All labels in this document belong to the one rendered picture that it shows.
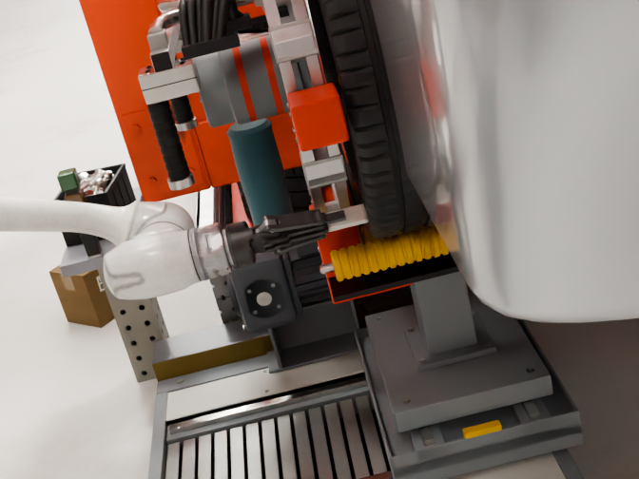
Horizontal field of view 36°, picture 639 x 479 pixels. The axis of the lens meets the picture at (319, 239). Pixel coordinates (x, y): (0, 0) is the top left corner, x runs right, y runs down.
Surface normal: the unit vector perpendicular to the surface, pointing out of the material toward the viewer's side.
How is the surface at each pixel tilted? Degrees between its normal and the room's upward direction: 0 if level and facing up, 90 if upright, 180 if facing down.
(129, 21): 90
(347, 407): 0
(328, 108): 90
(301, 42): 90
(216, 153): 90
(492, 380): 0
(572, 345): 0
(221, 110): 109
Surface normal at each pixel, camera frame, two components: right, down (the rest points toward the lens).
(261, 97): 0.14, 0.55
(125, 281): -0.08, 0.36
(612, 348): -0.22, -0.89
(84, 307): -0.56, 0.45
